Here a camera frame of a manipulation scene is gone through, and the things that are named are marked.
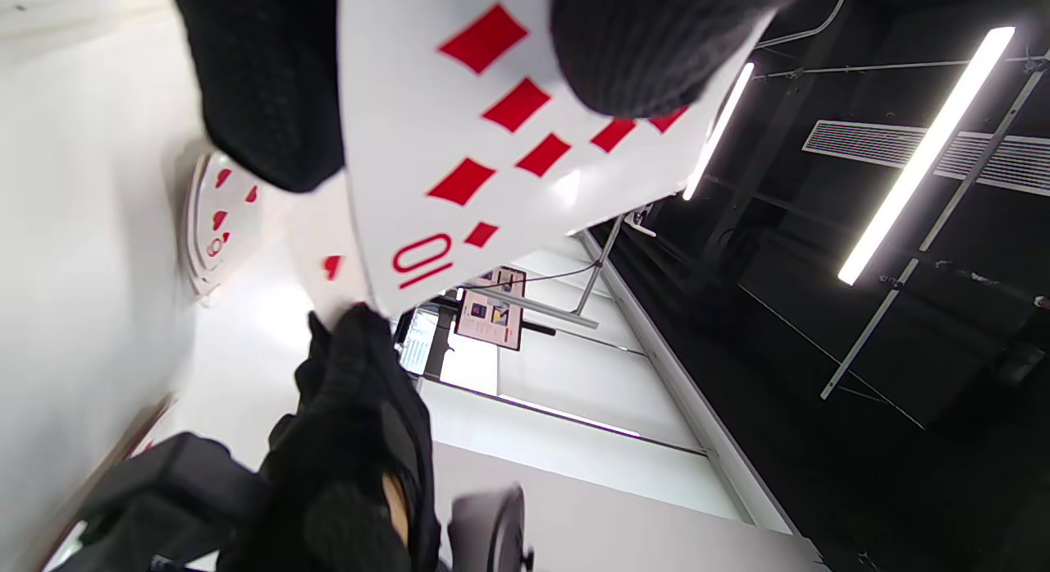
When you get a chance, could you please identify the person's left hand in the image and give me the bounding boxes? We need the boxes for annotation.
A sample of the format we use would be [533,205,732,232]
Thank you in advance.
[168,0,821,194]

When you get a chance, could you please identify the person's right hand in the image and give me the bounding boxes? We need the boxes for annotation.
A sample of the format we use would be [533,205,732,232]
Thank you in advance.
[220,303,444,572]

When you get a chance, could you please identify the ten of diamonds playing card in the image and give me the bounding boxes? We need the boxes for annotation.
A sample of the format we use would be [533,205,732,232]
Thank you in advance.
[338,0,776,318]

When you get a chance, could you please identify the three of hearts playing card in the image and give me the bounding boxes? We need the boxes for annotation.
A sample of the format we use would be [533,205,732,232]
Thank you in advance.
[283,174,374,331]

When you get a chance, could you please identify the grey white VR controller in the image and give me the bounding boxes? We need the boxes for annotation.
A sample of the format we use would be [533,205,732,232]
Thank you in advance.
[447,483,536,572]

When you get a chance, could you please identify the red white poster board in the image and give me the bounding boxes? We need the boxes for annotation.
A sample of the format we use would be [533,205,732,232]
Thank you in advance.
[454,267,527,351]

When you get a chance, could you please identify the grey metal stand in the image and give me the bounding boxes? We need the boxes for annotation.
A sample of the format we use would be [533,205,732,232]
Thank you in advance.
[459,215,608,331]

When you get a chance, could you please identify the ceiling light strip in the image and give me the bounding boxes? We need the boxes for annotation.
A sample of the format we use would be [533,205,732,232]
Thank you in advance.
[837,26,1016,286]
[682,62,756,202]

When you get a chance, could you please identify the ceiling air vent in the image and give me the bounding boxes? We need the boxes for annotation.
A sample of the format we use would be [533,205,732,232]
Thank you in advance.
[802,119,1050,197]

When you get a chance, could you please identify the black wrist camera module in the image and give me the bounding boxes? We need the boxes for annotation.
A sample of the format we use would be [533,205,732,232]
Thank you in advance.
[49,432,272,572]

